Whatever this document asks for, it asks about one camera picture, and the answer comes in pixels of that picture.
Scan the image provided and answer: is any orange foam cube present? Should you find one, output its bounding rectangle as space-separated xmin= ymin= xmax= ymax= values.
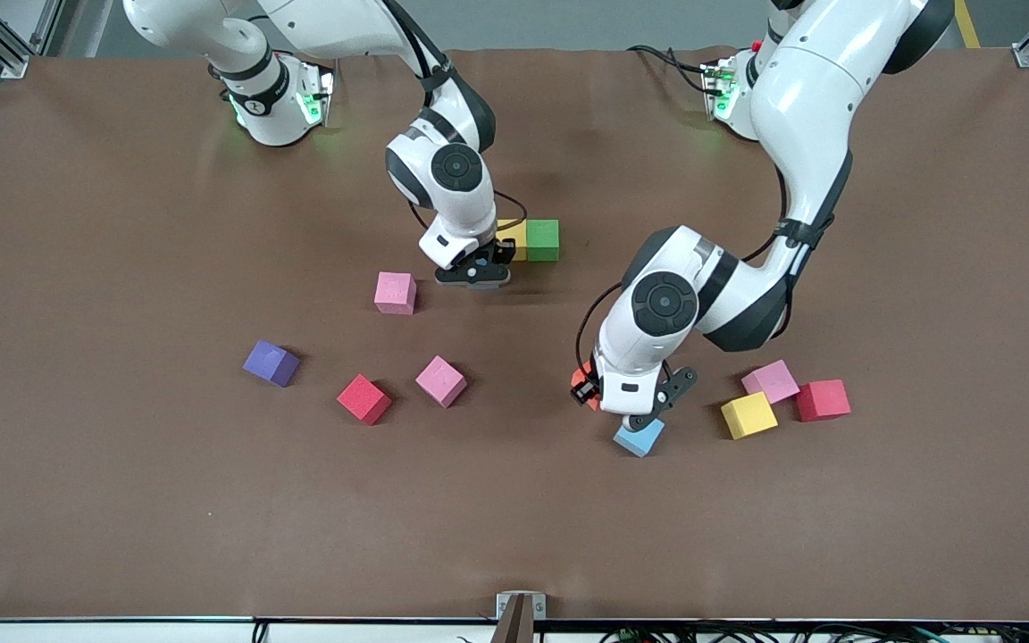
xmin=570 ymin=361 xmax=603 ymax=413

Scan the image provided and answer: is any yellow foam cube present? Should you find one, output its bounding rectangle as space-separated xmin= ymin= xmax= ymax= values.
xmin=497 ymin=219 xmax=529 ymax=262
xmin=720 ymin=391 xmax=779 ymax=441

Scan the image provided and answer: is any green foam cube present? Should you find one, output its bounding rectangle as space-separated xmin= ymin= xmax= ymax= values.
xmin=526 ymin=219 xmax=560 ymax=263

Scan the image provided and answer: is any pink foam cube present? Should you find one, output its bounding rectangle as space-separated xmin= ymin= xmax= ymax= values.
xmin=740 ymin=359 xmax=801 ymax=405
xmin=414 ymin=355 xmax=468 ymax=410
xmin=374 ymin=271 xmax=417 ymax=316

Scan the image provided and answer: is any light blue foam cube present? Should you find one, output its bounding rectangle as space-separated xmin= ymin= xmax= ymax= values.
xmin=613 ymin=418 xmax=665 ymax=459

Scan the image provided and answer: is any red foam cube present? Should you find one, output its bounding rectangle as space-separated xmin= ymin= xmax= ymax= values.
xmin=795 ymin=379 xmax=852 ymax=423
xmin=336 ymin=373 xmax=393 ymax=427

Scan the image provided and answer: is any purple foam cube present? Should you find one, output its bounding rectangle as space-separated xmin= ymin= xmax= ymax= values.
xmin=242 ymin=339 xmax=301 ymax=388

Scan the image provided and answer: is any yellow floor tape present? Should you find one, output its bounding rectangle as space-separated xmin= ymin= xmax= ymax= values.
xmin=956 ymin=0 xmax=983 ymax=50

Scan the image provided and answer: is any grey metal bracket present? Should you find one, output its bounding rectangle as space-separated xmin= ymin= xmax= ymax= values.
xmin=496 ymin=591 xmax=548 ymax=622

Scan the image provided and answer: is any dark camera mount pole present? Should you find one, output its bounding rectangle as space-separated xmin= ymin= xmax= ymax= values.
xmin=489 ymin=596 xmax=537 ymax=643

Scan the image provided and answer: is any black left base cable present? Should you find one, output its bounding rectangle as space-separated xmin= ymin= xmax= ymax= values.
xmin=627 ymin=45 xmax=716 ymax=95

